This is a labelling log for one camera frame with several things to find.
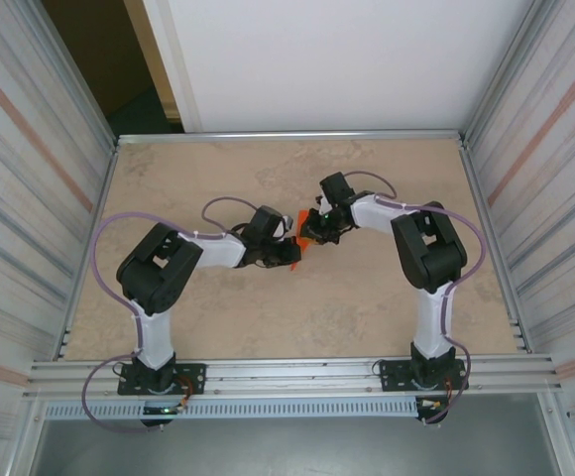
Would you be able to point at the grey metal lower shelf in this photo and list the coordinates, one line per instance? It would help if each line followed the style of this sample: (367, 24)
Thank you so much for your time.
(287, 446)

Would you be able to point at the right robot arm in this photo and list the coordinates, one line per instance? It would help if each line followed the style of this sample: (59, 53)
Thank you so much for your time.
(431, 248)

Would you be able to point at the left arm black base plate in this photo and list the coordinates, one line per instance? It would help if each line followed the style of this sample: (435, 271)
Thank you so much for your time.
(193, 379)

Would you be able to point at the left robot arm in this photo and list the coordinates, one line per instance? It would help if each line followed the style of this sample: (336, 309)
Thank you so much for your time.
(158, 273)

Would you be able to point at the orange paper sheet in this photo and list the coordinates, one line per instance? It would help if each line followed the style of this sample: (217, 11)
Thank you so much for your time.
(301, 220)

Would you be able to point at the aluminium frame cross bar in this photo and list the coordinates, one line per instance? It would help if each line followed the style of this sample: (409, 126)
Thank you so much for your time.
(287, 136)

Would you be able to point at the aluminium mounting rail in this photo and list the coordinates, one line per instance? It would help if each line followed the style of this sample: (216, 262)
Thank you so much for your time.
(287, 377)

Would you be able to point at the white door frame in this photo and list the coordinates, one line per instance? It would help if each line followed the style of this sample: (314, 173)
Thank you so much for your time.
(176, 74)

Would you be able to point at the small circuit board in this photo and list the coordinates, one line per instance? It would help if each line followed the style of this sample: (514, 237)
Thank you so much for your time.
(161, 410)

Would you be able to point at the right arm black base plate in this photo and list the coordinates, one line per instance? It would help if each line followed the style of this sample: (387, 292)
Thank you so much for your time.
(391, 379)

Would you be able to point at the aluminium frame side bar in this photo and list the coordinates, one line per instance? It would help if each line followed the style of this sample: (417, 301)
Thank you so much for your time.
(494, 248)
(89, 250)

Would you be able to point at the aluminium frame post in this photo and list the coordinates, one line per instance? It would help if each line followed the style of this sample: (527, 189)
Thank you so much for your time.
(72, 74)
(508, 74)

